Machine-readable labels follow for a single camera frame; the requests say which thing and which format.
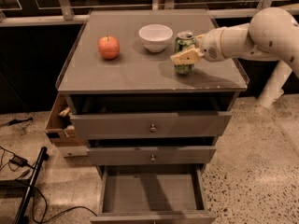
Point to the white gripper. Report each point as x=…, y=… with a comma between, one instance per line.
x=209, y=46

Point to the green soda can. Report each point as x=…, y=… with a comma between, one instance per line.
x=183, y=40

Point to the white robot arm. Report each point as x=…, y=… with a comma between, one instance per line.
x=271, y=35

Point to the grey drawer cabinet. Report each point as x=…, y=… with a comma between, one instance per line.
x=138, y=81

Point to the grey top drawer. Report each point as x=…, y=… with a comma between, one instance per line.
x=150, y=125

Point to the grey drawer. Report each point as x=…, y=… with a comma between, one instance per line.
x=150, y=155
x=153, y=194
x=150, y=125

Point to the grey middle drawer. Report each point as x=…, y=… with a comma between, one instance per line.
x=150, y=155

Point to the grey bottom drawer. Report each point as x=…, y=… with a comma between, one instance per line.
x=153, y=194

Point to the white ceramic bowl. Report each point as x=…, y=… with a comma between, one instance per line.
x=155, y=37

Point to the red apple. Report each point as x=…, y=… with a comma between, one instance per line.
x=109, y=47

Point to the cardboard box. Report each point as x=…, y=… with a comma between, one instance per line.
x=61, y=132

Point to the metal window railing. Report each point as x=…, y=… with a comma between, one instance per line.
x=32, y=12

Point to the black power adapter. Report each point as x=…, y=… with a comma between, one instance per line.
x=18, y=161

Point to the black metal stand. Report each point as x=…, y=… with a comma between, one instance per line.
x=26, y=186

